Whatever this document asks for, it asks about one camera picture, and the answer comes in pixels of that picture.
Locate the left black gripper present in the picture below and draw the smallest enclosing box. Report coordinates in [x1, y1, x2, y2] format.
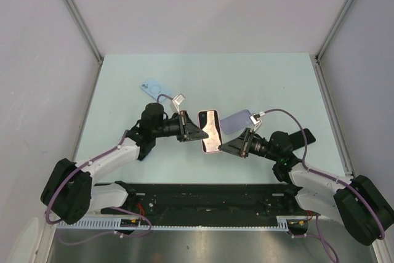
[152, 110, 207, 142]

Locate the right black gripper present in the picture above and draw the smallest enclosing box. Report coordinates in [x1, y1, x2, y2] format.
[219, 127, 279, 162]

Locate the purple phone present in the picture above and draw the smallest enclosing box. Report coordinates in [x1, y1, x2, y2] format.
[198, 110, 222, 153]

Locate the pink phone case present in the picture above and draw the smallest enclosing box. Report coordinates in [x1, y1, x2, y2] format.
[197, 108, 223, 155]

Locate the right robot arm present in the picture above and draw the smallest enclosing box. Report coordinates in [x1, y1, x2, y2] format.
[219, 128, 393, 246]

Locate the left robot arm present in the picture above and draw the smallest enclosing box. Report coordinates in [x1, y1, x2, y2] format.
[41, 103, 209, 225]

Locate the lavender phone case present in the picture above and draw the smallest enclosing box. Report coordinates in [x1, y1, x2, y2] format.
[220, 109, 252, 135]

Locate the blue phone left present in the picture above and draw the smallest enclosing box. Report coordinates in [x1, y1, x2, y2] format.
[137, 146, 154, 161]

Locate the black phone right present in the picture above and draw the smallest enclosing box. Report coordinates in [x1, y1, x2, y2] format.
[289, 128, 316, 150]

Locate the light blue phone case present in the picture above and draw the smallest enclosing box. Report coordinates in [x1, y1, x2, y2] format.
[140, 78, 172, 102]

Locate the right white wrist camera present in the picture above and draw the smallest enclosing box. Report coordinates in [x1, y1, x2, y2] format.
[249, 111, 265, 132]

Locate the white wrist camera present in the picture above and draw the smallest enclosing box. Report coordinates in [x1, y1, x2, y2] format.
[171, 94, 185, 113]
[249, 111, 265, 132]

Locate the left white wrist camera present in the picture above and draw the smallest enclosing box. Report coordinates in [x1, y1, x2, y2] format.
[171, 94, 185, 113]

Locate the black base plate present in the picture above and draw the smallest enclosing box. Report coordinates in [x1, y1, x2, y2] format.
[98, 182, 308, 219]

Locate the white slotted cable duct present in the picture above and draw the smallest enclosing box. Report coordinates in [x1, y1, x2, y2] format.
[57, 216, 288, 232]

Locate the right side aluminium rail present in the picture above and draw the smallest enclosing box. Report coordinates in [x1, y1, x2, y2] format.
[310, 55, 355, 177]

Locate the left corner aluminium post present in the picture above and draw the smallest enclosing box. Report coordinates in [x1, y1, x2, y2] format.
[63, 0, 103, 65]

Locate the corner aluminium post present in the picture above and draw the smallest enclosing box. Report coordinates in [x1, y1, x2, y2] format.
[315, 0, 356, 61]
[63, 0, 103, 65]

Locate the right corner aluminium post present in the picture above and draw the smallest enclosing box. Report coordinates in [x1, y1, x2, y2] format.
[315, 0, 356, 61]

